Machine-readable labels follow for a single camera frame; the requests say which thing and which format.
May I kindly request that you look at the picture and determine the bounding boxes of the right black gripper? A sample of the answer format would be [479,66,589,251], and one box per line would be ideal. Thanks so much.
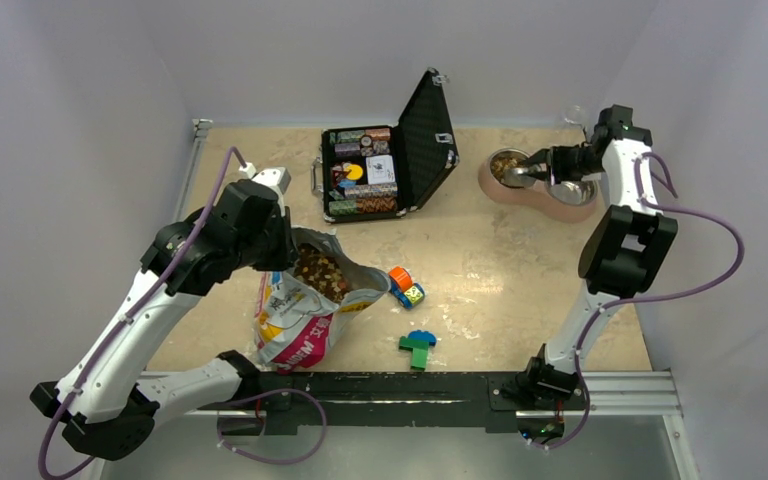
[521,144,605,184]

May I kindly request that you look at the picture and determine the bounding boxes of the metal food scoop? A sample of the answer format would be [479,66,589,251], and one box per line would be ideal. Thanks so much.
[501,165,550,188]

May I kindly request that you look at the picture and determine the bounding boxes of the colourful pet food bag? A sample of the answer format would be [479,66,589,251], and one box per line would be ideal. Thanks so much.
[254,227,390,373]

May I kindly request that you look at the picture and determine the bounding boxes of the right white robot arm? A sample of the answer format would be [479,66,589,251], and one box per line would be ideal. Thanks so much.
[518,105,678,407]

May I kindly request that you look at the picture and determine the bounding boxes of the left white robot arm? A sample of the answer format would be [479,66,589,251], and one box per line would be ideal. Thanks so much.
[30,168,297,460]

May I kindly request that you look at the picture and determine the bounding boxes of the pink double pet bowl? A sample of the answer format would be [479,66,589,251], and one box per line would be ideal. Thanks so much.
[478,148,598,223]

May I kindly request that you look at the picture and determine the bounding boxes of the clear water bottle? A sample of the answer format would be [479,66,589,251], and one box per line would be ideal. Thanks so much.
[561,105,588,131]

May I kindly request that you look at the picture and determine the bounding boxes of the black poker chip case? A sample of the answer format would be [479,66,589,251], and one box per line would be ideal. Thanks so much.
[311,68,460,224]

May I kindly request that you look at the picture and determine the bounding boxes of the orange blue toy car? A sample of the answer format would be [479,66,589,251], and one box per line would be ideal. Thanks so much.
[388,266,426,310]

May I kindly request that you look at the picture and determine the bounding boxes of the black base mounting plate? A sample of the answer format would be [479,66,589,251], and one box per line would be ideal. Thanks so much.
[211,371,585,435]

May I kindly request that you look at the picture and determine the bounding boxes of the blue toy brick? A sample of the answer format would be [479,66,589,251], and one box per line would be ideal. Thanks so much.
[408,330,437,346]

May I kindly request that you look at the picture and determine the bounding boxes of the green toy brick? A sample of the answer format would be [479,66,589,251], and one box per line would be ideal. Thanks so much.
[398,336,431,371]

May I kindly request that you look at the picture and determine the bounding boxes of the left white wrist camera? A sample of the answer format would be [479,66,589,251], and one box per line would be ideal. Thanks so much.
[239,163,291,197]

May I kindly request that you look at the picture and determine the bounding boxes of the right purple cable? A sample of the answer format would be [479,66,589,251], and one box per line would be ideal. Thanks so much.
[572,152,746,392]

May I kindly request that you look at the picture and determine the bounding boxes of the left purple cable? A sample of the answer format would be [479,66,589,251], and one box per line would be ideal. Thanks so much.
[36,146,253,480]

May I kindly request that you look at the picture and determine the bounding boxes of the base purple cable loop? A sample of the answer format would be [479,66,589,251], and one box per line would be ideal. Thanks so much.
[216,384,329,465]

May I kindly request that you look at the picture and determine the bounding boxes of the aluminium frame rail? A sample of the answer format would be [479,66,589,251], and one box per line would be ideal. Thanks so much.
[584,371,682,416]

